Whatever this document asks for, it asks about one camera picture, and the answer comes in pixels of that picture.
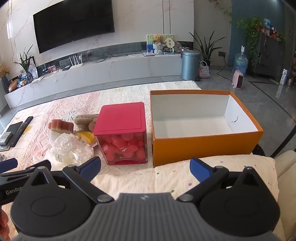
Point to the person's left hand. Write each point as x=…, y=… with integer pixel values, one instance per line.
x=3, y=222

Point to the black remote control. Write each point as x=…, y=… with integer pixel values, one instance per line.
x=23, y=126

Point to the clear plastic bag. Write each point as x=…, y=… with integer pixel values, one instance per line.
x=67, y=148

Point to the golden bread-shaped ornament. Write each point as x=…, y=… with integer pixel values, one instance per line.
x=14, y=85

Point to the snake plant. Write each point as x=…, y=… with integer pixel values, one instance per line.
x=208, y=49

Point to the teddy bear bouquet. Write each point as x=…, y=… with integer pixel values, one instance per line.
x=158, y=42

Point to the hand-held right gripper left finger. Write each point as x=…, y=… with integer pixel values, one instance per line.
x=90, y=168

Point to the pink lace tablecloth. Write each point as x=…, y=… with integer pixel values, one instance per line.
x=92, y=99

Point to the cream floral quilt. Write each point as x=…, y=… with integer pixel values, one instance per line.
x=161, y=178

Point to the red and tan soft block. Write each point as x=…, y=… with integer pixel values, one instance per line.
x=61, y=125

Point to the wall socket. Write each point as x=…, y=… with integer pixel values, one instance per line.
x=222, y=54

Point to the blue-grey trash can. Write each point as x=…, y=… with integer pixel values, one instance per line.
x=190, y=67

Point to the pink space heater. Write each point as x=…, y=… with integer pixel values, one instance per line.
x=238, y=80

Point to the small grey box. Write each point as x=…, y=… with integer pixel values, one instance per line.
x=5, y=138

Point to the white marble tv console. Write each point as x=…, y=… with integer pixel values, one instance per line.
x=104, y=71

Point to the black television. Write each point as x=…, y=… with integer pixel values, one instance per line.
x=74, y=25

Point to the yellow snack packet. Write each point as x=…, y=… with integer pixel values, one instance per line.
x=86, y=137

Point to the potted grass plant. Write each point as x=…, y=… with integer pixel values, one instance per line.
x=26, y=66

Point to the dried yellow flowers in vase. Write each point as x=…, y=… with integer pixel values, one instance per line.
x=4, y=74

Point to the flat black box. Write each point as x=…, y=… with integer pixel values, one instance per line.
x=12, y=136

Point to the pink Wonderlab box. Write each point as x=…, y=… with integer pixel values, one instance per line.
x=120, y=122

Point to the blue water jug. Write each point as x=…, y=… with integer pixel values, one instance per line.
x=241, y=62

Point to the white router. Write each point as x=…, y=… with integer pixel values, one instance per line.
x=75, y=65

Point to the white set-top box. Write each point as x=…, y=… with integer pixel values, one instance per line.
x=149, y=54

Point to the dark cabinet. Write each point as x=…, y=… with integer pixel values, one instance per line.
x=270, y=60

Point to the orange cardboard box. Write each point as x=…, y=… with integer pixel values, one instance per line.
x=198, y=141

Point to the trailing pothos plant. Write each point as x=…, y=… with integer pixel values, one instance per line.
x=251, y=34

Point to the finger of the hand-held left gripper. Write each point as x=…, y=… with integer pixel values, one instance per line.
x=8, y=165

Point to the brown plush toy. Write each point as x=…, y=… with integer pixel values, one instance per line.
x=85, y=121

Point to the cream sofa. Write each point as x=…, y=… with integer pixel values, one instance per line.
x=286, y=176

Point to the woven basket bag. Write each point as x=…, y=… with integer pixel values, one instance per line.
x=204, y=71

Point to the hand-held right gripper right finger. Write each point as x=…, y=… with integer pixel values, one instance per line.
x=200, y=168

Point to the green picture card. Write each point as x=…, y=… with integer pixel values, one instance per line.
x=168, y=37

